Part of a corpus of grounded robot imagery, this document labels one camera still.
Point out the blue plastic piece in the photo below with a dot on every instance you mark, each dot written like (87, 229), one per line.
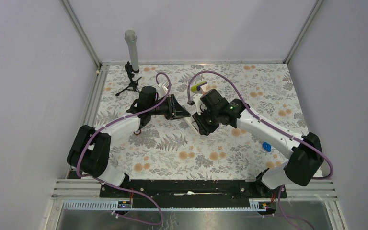
(266, 146)

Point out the white remote control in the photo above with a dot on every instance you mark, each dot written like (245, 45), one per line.
(192, 123)

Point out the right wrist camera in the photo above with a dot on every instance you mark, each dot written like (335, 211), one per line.
(196, 101)

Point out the grey microphone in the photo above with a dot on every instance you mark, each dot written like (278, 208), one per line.
(131, 40)

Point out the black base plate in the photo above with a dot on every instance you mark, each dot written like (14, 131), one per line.
(193, 193)

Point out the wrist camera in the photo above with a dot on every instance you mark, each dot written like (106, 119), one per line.
(164, 89)
(196, 101)

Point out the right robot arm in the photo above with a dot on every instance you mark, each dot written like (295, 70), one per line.
(301, 151)

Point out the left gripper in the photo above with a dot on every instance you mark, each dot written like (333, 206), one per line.
(175, 110)

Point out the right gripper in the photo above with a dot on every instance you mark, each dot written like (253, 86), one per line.
(204, 129)

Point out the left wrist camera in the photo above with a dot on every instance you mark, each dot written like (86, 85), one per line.
(164, 89)

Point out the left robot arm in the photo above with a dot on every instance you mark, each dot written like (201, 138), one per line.
(91, 147)

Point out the floral patterned mat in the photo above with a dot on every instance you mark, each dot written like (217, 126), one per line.
(172, 150)

